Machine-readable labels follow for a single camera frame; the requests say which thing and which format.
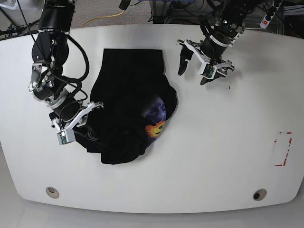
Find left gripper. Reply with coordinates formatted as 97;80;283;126
176;35;236;86

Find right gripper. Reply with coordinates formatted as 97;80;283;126
48;101;104;143

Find black printed T-shirt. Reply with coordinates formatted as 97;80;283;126
74;49;178;165

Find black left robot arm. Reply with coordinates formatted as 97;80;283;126
177;0;260;85

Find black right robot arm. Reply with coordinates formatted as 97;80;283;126
29;0;104;145

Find white power strip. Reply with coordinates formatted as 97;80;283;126
260;0;283;29

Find black tripod stand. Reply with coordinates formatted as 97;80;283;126
0;19;40;37

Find red tape rectangle marking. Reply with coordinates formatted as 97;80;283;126
272;132;292;167

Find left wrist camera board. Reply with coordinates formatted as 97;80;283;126
202;65;214;79

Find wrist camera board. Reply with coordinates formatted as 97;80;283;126
57;131;67;145
202;65;214;79

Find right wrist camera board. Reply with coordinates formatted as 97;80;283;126
57;131;67;145

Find aluminium frame post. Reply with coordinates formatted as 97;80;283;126
149;0;171;24

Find left table cable grommet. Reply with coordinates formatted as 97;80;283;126
46;187;60;199

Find table cable grommet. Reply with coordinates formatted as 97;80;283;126
253;189;267;201
46;187;60;199

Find yellow cable on floor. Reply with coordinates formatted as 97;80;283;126
82;9;125;29

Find right table cable grommet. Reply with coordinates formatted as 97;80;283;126
253;189;267;201

